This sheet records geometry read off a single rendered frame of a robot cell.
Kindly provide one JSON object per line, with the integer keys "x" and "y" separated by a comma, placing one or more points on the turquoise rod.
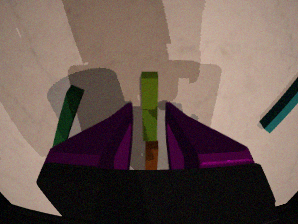
{"x": 281, "y": 109}

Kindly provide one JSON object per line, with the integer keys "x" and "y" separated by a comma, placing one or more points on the lime green rod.
{"x": 149, "y": 86}

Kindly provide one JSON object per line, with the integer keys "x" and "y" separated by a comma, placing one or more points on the orange rod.
{"x": 151, "y": 155}

